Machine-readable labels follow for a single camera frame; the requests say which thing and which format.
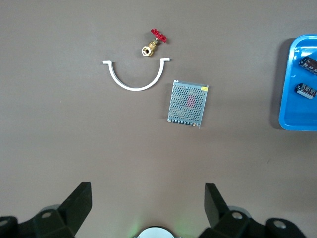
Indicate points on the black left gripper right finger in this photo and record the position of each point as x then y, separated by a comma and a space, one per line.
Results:
230, 223

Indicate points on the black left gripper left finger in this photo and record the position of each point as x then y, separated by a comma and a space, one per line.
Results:
62, 218

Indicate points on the short brown electrolytic capacitor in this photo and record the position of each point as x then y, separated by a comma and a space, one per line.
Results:
305, 91

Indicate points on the long brown electrolytic capacitor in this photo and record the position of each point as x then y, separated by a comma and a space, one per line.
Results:
308, 65

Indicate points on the blue plastic tray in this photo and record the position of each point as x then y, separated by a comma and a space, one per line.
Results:
297, 114

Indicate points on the metal mesh power supply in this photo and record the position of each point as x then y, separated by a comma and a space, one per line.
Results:
188, 102

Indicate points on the white arch-shaped bracket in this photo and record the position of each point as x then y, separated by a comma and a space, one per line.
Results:
135, 88

